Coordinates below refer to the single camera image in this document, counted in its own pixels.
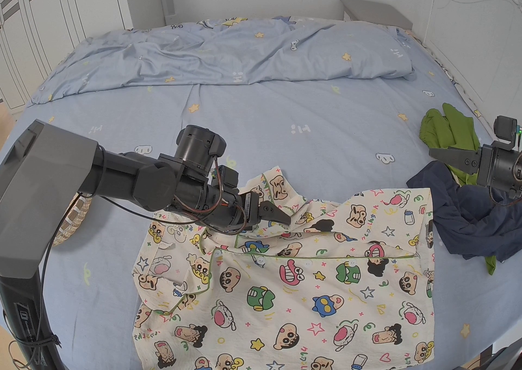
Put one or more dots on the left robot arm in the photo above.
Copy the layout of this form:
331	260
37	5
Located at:
49	180

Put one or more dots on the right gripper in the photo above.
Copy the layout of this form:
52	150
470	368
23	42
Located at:
499	168

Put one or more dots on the green garment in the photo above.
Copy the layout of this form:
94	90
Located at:
444	127

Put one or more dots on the dark blue garment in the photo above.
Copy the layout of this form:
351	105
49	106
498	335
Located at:
469	217

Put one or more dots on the pale blue quilt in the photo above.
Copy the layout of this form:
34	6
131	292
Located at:
224	54

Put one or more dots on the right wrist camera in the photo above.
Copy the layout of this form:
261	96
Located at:
505	127

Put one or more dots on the round woven basket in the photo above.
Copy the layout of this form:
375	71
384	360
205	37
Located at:
71	223

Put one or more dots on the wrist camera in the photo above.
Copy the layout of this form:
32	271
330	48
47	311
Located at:
505	127
226	176

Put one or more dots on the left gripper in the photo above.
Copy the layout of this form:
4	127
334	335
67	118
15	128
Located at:
234	211

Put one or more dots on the grey bedside table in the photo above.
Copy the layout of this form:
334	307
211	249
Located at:
375	9

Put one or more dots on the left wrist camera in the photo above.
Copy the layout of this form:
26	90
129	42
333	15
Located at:
226	176

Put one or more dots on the white wardrobe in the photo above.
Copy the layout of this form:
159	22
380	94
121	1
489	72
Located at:
40	13

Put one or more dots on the white printed pyjama top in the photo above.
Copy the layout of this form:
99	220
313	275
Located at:
306	299

